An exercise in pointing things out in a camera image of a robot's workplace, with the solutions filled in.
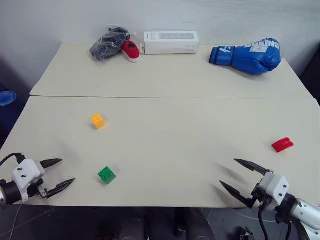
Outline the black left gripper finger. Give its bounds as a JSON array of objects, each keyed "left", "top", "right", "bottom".
[
  {"left": 39, "top": 158, "right": 64, "bottom": 169},
  {"left": 45, "top": 177, "right": 76, "bottom": 200}
]

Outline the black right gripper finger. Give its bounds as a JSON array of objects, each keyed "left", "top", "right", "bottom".
[
  {"left": 219, "top": 180, "right": 257, "bottom": 210},
  {"left": 233, "top": 158, "right": 272, "bottom": 177}
]

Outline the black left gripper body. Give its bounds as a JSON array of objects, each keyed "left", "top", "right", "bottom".
[{"left": 24, "top": 178, "right": 49, "bottom": 200}]

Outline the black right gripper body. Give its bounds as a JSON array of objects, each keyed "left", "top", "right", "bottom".
[{"left": 250, "top": 169, "right": 276, "bottom": 208}]

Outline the red toy brick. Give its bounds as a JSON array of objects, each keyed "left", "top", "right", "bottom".
[{"left": 271, "top": 137, "right": 295, "bottom": 154}]

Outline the green toy brick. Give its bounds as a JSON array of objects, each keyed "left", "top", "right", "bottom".
[{"left": 97, "top": 165, "right": 118, "bottom": 186}]

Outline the yellow toy brick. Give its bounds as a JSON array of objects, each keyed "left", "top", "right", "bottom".
[{"left": 89, "top": 113, "right": 107, "bottom": 131}]

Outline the blue round plastic object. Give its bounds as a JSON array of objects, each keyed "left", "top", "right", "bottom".
[{"left": 0, "top": 90, "right": 17, "bottom": 108}]

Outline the blue boxing glove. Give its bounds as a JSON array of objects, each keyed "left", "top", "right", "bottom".
[{"left": 208, "top": 37, "right": 282, "bottom": 77}]

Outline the clear bag with black cloth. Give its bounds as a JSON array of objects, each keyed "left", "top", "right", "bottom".
[{"left": 89, "top": 24, "right": 137, "bottom": 63}]

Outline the red slip-on shoe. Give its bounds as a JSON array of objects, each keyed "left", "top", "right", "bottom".
[{"left": 120, "top": 40, "right": 142, "bottom": 64}]

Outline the white rectangular cardboard box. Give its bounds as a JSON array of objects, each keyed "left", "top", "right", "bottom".
[{"left": 143, "top": 31, "right": 200, "bottom": 56}]

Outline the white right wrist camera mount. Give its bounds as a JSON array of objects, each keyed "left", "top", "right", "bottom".
[{"left": 265, "top": 175, "right": 291, "bottom": 205}]

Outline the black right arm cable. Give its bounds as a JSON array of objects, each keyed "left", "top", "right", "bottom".
[{"left": 257, "top": 199, "right": 293, "bottom": 240}]

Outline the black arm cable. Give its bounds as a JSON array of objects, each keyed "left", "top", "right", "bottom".
[
  {"left": 0, "top": 152, "right": 26, "bottom": 168},
  {"left": 257, "top": 199, "right": 293, "bottom": 240}
]

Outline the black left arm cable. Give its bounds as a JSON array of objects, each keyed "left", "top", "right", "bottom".
[{"left": 0, "top": 152, "right": 26, "bottom": 168}]

